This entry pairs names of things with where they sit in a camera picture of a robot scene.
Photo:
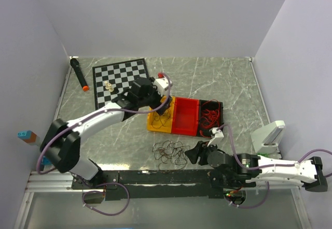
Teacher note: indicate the blue and brown block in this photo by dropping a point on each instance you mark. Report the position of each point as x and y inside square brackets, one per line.
[29, 137]

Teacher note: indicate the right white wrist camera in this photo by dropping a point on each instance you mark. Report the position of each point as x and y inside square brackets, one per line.
[217, 136]

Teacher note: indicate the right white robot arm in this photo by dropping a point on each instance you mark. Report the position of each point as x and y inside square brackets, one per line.
[246, 170]

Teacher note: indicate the green small block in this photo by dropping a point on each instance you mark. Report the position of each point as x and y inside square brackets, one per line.
[263, 155]

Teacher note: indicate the black marker orange cap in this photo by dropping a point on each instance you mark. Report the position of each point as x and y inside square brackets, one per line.
[76, 67]

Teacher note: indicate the black plastic bin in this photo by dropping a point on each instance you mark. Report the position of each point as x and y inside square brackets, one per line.
[210, 115]

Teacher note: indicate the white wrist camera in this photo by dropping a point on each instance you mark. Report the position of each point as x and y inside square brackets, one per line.
[217, 136]
[162, 84]

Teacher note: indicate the yellow plastic bin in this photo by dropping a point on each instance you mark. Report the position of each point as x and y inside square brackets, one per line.
[161, 123]

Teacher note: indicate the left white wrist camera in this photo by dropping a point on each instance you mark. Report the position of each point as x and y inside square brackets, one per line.
[162, 84]

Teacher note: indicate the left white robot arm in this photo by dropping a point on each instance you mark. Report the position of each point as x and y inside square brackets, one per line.
[61, 145]

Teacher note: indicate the red plastic bin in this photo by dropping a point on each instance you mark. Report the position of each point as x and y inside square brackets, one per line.
[185, 116]

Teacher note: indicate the black and white chessboard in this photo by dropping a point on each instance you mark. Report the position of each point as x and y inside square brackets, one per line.
[120, 75]

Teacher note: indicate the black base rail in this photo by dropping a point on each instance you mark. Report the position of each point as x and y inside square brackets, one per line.
[173, 183]

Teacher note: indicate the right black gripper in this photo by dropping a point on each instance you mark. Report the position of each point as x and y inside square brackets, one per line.
[199, 149]

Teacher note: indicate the cream chess pieces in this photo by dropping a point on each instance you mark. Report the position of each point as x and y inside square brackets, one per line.
[108, 86]

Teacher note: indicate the blue toy block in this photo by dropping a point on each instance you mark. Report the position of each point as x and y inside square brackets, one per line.
[45, 162]

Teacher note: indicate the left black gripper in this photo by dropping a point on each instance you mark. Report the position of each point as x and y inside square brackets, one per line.
[158, 97]

